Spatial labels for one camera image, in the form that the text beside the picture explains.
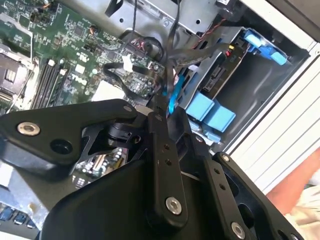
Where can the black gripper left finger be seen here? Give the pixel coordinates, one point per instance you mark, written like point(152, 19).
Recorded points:
point(57, 117)

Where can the hard disk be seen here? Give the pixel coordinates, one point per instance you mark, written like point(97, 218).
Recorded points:
point(223, 72)

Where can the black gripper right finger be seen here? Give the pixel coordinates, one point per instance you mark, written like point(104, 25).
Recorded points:
point(217, 180)

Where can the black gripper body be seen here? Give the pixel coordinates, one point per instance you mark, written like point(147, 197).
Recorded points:
point(112, 205)

